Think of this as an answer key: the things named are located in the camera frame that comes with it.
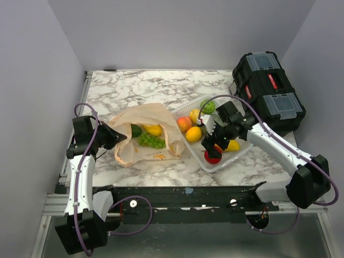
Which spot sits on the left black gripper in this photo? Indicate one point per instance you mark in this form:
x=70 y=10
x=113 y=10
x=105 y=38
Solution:
x=115 y=136

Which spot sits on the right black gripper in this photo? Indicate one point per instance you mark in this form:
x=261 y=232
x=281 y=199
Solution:
x=208 y=143

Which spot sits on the orange banana-print plastic bag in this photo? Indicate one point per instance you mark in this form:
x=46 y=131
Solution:
x=129 y=152

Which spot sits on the red tomato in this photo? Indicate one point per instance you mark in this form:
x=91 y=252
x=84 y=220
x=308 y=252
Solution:
x=212 y=160

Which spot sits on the green grape bunch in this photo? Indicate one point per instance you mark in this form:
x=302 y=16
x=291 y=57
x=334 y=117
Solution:
x=147 y=140

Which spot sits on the yellow mango front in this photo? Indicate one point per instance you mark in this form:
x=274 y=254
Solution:
x=155 y=130

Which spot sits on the yellow mango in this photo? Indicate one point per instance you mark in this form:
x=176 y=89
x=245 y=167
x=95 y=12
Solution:
x=155 y=130
x=233 y=146

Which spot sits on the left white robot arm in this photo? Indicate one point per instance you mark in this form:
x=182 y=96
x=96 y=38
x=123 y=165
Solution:
x=83 y=227

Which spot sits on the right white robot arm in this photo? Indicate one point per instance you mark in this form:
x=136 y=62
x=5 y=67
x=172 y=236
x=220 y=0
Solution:
x=308 y=175

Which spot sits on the white plastic basket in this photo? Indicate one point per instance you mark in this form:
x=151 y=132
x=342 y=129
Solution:
x=197 y=150

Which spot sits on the yellow lemon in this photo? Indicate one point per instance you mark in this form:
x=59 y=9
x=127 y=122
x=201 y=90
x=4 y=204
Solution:
x=193 y=134

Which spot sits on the yellow mango back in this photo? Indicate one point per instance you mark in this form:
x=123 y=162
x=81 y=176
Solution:
x=233 y=146

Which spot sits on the green netted melon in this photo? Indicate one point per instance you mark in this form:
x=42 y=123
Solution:
x=217 y=119

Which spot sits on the orange peach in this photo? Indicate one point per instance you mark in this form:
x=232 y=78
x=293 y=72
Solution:
x=184 y=123

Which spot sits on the pale yellow round fruit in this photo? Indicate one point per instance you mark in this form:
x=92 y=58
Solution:
x=193 y=115

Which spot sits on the green custard apple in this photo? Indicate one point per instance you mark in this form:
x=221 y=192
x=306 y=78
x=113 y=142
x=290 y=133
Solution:
x=208 y=107

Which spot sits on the black tool box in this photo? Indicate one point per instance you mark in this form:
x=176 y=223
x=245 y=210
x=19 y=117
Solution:
x=262 y=82

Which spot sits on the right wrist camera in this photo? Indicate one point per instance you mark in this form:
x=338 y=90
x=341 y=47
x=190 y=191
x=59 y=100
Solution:
x=208 y=122

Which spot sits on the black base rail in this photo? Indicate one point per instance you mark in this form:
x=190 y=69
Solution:
x=184 y=205

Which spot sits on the aluminium frame rail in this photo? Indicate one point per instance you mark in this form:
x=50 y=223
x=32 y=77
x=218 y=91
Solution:
x=55 y=205

